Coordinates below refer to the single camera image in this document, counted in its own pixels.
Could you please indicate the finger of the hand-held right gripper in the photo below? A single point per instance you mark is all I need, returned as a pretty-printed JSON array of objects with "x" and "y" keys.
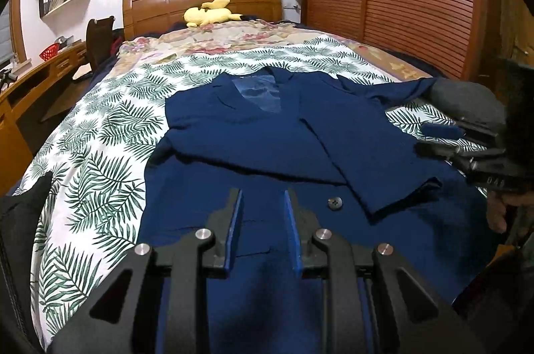
[
  {"x": 442, "y": 130},
  {"x": 438, "y": 151}
]

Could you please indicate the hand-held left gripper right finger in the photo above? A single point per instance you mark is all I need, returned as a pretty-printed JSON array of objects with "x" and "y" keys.
[{"x": 292, "y": 228}]

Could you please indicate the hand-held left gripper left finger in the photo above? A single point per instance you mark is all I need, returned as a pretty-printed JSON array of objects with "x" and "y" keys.
[{"x": 235, "y": 228}]

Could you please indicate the navy blue jacket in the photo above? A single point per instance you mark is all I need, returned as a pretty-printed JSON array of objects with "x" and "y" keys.
[{"x": 258, "y": 137}]

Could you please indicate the person's right hand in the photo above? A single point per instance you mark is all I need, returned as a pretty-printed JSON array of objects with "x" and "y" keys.
[{"x": 498, "y": 212}]

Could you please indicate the dark grey cloth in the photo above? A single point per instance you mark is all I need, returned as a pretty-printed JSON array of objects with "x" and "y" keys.
[{"x": 467, "y": 99}]

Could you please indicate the wooden door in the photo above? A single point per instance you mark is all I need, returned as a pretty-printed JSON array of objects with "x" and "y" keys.
[{"x": 517, "y": 24}]

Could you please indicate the leaf print bed sheet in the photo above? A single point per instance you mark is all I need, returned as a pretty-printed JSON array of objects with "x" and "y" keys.
[{"x": 104, "y": 137}]

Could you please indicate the floral blanket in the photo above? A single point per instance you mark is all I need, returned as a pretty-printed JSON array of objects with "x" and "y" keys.
[{"x": 233, "y": 36}]

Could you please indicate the navy bed sheet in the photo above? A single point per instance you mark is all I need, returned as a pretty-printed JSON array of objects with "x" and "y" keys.
[{"x": 104, "y": 66}]

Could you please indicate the yellow plush toy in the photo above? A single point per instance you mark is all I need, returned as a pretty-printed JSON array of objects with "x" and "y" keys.
[{"x": 204, "y": 16}]

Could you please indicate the person's black garment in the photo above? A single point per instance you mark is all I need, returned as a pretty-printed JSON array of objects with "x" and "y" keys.
[{"x": 16, "y": 237}]

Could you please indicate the dark red garment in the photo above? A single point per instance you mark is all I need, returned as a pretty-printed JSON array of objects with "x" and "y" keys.
[{"x": 117, "y": 43}]

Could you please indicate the dark brown chair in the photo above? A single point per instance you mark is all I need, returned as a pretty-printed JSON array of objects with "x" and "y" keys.
[{"x": 98, "y": 41}]

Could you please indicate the wooden headboard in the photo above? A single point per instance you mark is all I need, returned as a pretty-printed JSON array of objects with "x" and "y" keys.
[{"x": 167, "y": 3}]

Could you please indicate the wooden desk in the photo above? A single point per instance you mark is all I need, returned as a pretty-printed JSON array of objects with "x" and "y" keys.
[{"x": 16, "y": 128}]

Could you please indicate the grey desk object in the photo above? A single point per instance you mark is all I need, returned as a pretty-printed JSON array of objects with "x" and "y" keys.
[{"x": 63, "y": 41}]

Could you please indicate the red basket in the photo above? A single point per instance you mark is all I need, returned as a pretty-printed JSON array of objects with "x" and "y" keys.
[{"x": 49, "y": 52}]

